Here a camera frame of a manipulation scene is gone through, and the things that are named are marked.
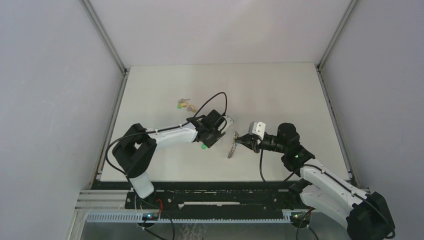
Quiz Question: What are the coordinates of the aluminium frame post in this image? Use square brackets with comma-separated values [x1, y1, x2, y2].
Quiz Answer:
[315, 0, 360, 187]
[80, 0, 128, 189]

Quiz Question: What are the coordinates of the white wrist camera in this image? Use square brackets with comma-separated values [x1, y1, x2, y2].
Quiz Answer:
[218, 115, 234, 133]
[248, 121, 266, 141]

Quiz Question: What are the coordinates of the left black camera cable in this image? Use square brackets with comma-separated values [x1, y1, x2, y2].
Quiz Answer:
[104, 91, 229, 181]

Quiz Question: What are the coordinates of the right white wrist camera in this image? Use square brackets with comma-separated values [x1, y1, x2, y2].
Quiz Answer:
[248, 121, 266, 141]

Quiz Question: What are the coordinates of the white toothed cable strip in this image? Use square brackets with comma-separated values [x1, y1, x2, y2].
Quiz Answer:
[86, 211, 292, 224]

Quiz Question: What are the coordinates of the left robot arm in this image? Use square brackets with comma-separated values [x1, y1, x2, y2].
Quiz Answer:
[108, 109, 234, 209]

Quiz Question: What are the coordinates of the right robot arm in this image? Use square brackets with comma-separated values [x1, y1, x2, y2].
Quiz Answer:
[234, 121, 396, 240]

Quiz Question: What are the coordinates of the orange tagged key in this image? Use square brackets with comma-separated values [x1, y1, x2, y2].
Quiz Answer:
[186, 104, 198, 113]

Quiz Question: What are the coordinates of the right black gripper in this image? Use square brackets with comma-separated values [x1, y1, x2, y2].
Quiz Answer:
[235, 132, 287, 154]

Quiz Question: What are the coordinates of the metal chain keyring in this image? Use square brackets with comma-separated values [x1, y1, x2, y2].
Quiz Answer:
[227, 131, 239, 159]

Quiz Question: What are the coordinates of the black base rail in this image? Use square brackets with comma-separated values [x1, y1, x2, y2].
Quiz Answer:
[91, 181, 309, 218]

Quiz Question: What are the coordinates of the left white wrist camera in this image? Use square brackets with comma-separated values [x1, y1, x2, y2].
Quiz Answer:
[218, 115, 234, 133]

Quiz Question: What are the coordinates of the left aluminium frame post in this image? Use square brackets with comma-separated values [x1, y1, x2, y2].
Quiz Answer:
[80, 0, 128, 189]

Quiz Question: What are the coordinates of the right aluminium frame post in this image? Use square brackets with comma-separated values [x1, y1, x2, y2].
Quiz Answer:
[315, 0, 360, 187]

